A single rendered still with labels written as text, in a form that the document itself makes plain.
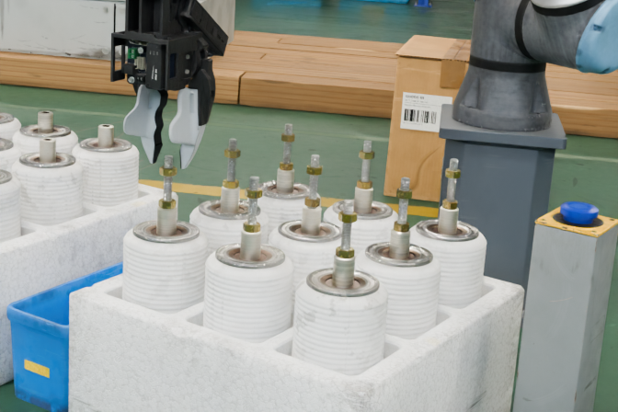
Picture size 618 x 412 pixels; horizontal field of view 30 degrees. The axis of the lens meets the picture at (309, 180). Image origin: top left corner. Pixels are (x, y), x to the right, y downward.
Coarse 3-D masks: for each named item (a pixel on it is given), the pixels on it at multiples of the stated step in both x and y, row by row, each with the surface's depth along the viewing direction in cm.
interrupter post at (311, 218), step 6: (306, 210) 133; (312, 210) 132; (318, 210) 133; (306, 216) 133; (312, 216) 133; (318, 216) 133; (306, 222) 133; (312, 222) 133; (318, 222) 133; (306, 228) 133; (312, 228) 133; (318, 228) 133; (306, 234) 133; (312, 234) 133; (318, 234) 134
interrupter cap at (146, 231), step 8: (136, 224) 132; (144, 224) 132; (152, 224) 132; (184, 224) 133; (192, 224) 133; (136, 232) 129; (144, 232) 129; (152, 232) 131; (184, 232) 131; (192, 232) 131; (144, 240) 128; (152, 240) 127; (160, 240) 127; (168, 240) 127; (176, 240) 127; (184, 240) 128
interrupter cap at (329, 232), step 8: (280, 224) 135; (288, 224) 136; (296, 224) 136; (320, 224) 136; (328, 224) 136; (280, 232) 132; (288, 232) 133; (296, 232) 134; (320, 232) 134; (328, 232) 134; (336, 232) 134; (296, 240) 131; (304, 240) 131; (312, 240) 130; (320, 240) 131; (328, 240) 131
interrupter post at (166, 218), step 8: (160, 208) 129; (176, 208) 130; (160, 216) 129; (168, 216) 129; (176, 216) 130; (160, 224) 129; (168, 224) 129; (176, 224) 130; (160, 232) 130; (168, 232) 130; (176, 232) 131
